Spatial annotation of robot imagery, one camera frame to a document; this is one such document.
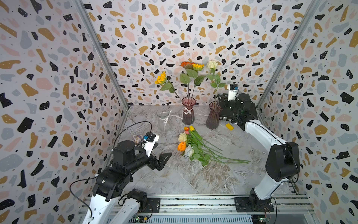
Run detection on pink glass vase with ribbon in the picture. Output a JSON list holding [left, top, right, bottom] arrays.
[[182, 97, 196, 125]]

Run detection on small picture card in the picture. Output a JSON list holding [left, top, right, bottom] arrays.
[[132, 134, 142, 144]]

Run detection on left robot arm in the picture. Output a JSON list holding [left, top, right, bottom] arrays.
[[83, 141, 172, 224]]

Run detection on black case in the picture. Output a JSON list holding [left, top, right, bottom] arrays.
[[220, 100, 257, 126]]

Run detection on purple ribbed glass vase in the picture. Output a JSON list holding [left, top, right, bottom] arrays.
[[206, 102, 222, 130]]

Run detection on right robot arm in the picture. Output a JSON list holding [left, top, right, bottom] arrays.
[[218, 93, 300, 211]]

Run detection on clear glass vase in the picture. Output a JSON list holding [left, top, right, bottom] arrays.
[[156, 108, 171, 133]]

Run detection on orange rose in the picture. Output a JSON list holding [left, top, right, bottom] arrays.
[[177, 141, 241, 166]]

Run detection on yellow sunflower large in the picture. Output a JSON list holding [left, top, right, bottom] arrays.
[[192, 63, 205, 97]]

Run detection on white rose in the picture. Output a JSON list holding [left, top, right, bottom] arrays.
[[182, 145, 250, 167]]

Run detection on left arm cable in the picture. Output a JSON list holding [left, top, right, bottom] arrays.
[[69, 121, 153, 217]]

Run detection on yellow sunflower small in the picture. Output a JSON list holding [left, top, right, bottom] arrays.
[[155, 71, 182, 100]]

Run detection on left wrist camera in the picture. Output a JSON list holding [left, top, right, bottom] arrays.
[[141, 132, 160, 157]]

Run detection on yellow block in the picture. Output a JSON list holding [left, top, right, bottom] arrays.
[[225, 124, 234, 131]]

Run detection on cream rose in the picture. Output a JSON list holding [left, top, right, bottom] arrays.
[[178, 132, 187, 143], [207, 60, 225, 102]]

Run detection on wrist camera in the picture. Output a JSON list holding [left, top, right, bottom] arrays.
[[141, 132, 160, 157], [228, 84, 238, 101]]

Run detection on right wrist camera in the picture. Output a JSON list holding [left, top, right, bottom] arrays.
[[228, 84, 238, 101]]

